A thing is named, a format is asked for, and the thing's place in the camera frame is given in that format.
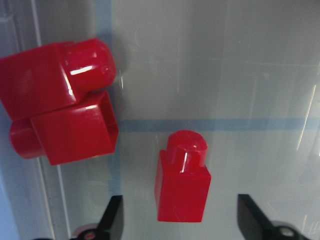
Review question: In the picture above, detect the clear plastic storage box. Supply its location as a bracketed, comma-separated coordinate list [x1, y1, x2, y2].
[0, 0, 320, 240]

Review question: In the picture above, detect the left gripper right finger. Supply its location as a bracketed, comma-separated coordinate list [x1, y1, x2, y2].
[237, 194, 307, 240]

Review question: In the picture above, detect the red block from tray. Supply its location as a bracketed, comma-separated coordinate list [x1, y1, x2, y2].
[154, 130, 212, 223]

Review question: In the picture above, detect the red block in box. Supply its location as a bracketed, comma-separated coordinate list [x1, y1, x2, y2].
[0, 38, 117, 121]
[9, 90, 119, 166]

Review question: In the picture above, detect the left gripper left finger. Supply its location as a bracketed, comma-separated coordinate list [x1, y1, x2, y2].
[71, 195, 124, 240]

